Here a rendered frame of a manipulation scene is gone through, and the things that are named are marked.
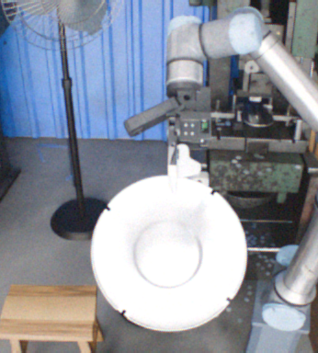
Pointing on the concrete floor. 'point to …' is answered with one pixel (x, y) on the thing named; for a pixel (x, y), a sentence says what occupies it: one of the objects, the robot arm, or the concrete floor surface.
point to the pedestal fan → (66, 217)
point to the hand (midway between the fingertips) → (170, 188)
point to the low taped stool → (51, 315)
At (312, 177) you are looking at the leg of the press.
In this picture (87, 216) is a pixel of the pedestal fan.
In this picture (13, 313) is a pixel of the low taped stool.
